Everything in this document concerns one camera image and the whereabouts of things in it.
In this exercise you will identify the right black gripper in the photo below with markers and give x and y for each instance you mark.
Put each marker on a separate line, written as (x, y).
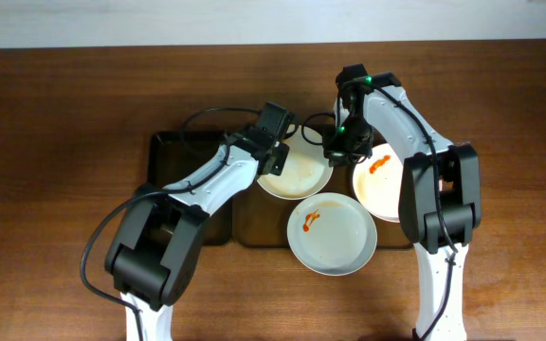
(341, 154)

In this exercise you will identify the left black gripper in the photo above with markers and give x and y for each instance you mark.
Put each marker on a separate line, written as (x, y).
(277, 158)

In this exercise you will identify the white plate with ketchup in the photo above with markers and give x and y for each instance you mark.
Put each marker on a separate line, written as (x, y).
(306, 170)

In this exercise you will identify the white plate front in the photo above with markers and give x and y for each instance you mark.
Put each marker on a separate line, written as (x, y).
(331, 234)

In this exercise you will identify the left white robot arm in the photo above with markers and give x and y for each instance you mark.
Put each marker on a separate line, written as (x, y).
(155, 251)

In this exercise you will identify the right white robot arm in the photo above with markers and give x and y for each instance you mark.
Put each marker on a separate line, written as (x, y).
(440, 202)

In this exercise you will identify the large brown tray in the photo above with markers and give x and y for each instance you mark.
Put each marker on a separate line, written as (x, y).
(259, 220)

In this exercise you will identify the small black tray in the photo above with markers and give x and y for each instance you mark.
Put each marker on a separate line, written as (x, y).
(171, 160)

